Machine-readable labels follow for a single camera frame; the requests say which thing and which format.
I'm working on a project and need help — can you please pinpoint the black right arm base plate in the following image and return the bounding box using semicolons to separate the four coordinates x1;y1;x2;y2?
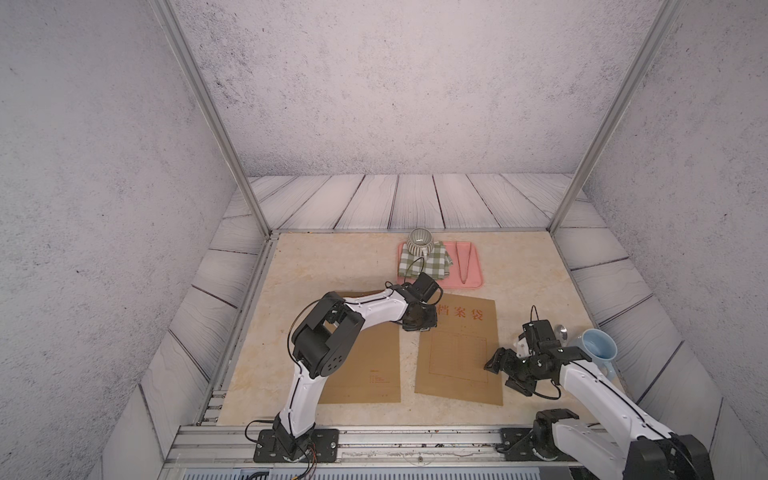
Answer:
494;427;575;462

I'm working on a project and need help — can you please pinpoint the aluminium frame post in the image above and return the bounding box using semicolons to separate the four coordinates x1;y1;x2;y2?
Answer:
150;0;272;238
547;0;684;236

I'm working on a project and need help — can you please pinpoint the striped grey-green bowl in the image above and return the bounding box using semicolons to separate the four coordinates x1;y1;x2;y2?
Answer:
406;228;434;257

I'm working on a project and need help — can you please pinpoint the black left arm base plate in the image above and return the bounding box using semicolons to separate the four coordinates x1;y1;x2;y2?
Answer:
253;428;340;464

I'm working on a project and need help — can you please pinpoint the light blue mug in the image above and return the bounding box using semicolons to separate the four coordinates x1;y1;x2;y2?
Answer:
576;329;618;381

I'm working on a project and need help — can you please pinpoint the brown kraft file bag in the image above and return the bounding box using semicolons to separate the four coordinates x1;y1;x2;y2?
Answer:
319;322;401;404

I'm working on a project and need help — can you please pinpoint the pink plastic tray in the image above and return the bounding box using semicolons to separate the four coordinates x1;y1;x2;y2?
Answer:
397;241;483;289

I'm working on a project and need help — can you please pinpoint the green checkered cloth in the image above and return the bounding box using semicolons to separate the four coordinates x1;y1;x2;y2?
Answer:
398;242;453;280

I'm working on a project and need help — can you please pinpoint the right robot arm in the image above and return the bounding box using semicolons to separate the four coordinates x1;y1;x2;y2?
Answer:
484;310;714;479

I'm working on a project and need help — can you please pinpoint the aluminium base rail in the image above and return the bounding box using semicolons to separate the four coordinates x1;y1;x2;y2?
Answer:
161;422;685;480

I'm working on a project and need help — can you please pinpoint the aluminium frame post left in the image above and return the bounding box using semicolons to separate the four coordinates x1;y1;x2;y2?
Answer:
150;0;272;238

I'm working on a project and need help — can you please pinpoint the aluminium frame post right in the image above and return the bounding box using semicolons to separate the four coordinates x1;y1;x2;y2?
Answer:
547;0;684;236

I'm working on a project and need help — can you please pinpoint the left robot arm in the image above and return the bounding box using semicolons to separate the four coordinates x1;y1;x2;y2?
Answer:
272;273;444;460

